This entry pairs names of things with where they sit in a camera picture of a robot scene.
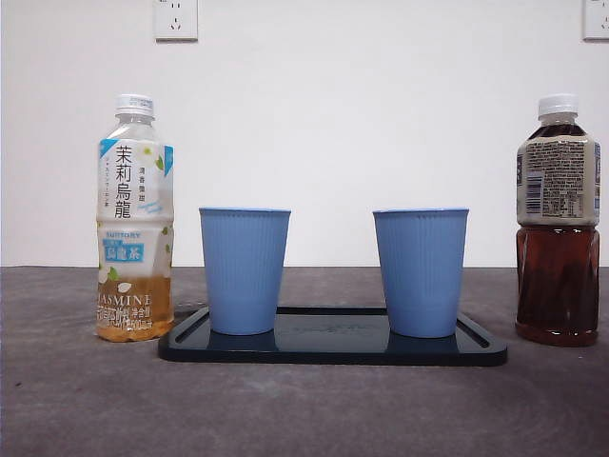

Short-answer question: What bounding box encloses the blue ribbed plastic cup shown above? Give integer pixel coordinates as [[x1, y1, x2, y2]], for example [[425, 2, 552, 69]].
[[198, 206, 292, 336], [372, 207, 471, 339]]

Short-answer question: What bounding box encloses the dark tea bottle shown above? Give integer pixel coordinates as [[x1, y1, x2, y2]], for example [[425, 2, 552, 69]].
[[515, 92, 602, 348]]

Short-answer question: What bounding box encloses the white wall socket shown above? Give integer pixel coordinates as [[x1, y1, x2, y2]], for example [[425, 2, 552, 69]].
[[152, 0, 199, 42], [582, 0, 609, 41]]

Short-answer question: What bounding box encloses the dark rectangular tray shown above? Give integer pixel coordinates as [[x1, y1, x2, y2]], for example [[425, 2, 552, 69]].
[[157, 306, 509, 367]]

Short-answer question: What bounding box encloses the jasmine oolong tea bottle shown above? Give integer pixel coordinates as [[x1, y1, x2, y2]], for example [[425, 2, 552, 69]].
[[94, 92, 176, 344]]

